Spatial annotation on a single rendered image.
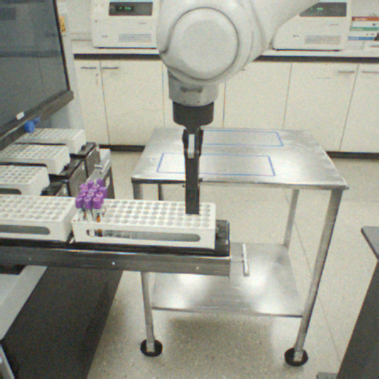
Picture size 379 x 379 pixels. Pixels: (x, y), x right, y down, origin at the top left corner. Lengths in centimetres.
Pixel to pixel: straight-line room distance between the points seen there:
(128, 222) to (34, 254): 22
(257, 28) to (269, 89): 259
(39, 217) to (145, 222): 23
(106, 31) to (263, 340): 246
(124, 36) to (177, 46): 264
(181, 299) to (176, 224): 67
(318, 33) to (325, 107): 58
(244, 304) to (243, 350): 28
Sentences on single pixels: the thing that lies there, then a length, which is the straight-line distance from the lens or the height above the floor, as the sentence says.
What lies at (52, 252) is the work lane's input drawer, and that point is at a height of 80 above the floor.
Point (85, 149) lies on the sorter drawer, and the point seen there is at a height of 82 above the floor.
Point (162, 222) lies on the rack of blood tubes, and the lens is 72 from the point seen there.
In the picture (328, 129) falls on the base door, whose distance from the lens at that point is 322.
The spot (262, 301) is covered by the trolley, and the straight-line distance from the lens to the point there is 138.
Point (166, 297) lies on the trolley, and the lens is 137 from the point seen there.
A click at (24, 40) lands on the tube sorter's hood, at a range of 105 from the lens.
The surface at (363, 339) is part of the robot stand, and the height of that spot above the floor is 38.
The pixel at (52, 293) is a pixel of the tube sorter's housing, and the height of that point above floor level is 58.
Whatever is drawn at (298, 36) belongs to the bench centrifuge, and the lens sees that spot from 299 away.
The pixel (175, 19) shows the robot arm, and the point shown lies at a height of 125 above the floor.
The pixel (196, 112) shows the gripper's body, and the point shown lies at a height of 110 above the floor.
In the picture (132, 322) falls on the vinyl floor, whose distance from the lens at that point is 167.
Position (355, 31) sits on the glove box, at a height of 101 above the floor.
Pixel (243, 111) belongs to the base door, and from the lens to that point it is 304.
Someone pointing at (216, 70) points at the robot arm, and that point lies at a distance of 39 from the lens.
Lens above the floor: 127
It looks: 30 degrees down
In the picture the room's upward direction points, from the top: straight up
